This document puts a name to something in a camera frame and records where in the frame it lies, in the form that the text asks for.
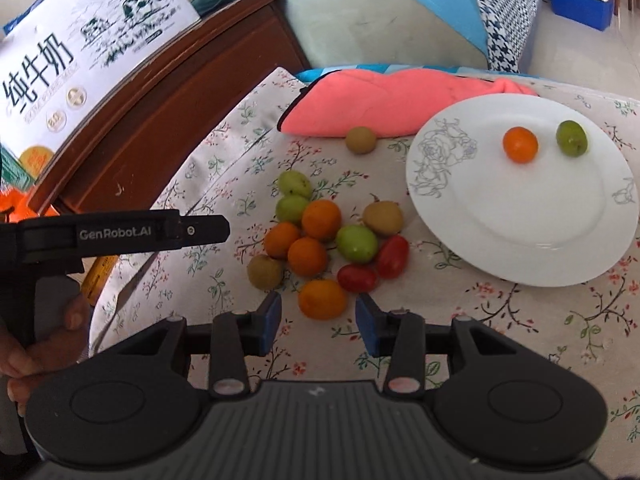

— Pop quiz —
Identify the orange tangerine bottom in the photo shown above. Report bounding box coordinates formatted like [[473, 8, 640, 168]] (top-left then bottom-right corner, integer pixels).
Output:
[[297, 280, 348, 321]]

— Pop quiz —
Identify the orange tangerine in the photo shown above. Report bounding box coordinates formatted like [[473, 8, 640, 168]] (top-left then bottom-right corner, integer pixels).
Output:
[[502, 127, 539, 164], [297, 280, 348, 321], [288, 237, 329, 278], [264, 222, 300, 260], [300, 200, 343, 242]]

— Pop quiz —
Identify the green jujube fruit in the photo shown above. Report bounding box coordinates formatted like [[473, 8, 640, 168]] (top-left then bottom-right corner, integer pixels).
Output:
[[555, 120, 588, 157]]

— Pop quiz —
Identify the person left hand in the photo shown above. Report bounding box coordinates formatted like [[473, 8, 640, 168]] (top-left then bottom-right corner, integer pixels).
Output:
[[1, 294, 92, 416]]

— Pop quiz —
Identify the brown kiwi left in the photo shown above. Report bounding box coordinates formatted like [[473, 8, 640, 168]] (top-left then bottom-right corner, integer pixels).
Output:
[[246, 255, 284, 290]]

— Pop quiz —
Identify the red cherry tomato lower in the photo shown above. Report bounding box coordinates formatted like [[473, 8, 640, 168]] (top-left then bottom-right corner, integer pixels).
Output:
[[336, 263, 378, 294]]

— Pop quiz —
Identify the red cherry tomato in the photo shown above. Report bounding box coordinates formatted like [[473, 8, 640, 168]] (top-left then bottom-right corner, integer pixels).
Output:
[[336, 263, 378, 294], [375, 235, 410, 280]]

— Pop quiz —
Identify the red cherry tomato right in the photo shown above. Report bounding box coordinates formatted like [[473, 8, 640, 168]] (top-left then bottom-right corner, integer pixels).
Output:
[[375, 235, 410, 280]]

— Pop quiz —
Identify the green jujube center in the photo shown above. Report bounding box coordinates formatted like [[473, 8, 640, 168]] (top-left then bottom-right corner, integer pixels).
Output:
[[335, 224, 378, 263]]

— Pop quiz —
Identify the green jujube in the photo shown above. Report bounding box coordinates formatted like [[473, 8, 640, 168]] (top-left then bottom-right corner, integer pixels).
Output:
[[276, 195, 309, 223], [278, 170, 314, 200], [335, 224, 378, 263]]

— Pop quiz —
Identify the brown kiwi with stem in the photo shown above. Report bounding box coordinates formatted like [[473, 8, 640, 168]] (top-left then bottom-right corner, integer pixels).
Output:
[[361, 200, 405, 237]]

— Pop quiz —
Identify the green jujube top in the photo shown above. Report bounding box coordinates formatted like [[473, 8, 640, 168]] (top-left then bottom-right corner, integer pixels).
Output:
[[278, 170, 314, 200]]

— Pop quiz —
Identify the white milk carton box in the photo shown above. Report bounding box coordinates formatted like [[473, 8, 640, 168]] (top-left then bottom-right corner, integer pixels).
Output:
[[1, 0, 198, 178]]

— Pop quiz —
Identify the white floral plate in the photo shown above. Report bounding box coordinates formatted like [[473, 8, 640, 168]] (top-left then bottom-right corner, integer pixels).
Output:
[[406, 94, 639, 287]]

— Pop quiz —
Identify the brown kiwi near cloth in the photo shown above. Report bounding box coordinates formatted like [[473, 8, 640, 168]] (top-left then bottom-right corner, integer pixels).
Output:
[[345, 127, 378, 155]]

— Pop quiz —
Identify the pink fleece cloth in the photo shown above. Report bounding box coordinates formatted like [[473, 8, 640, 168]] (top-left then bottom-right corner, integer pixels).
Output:
[[277, 68, 534, 138]]

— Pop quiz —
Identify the green sofa cushion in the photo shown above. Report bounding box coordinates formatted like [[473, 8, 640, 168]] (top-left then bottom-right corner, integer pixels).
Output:
[[282, 0, 488, 68]]

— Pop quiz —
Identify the houndstooth sofa cover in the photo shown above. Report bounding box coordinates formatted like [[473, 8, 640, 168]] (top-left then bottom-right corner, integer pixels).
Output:
[[476, 0, 541, 74]]

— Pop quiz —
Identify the blue plastic bin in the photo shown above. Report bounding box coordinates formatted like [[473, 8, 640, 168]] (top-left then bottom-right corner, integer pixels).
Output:
[[550, 0, 614, 32]]

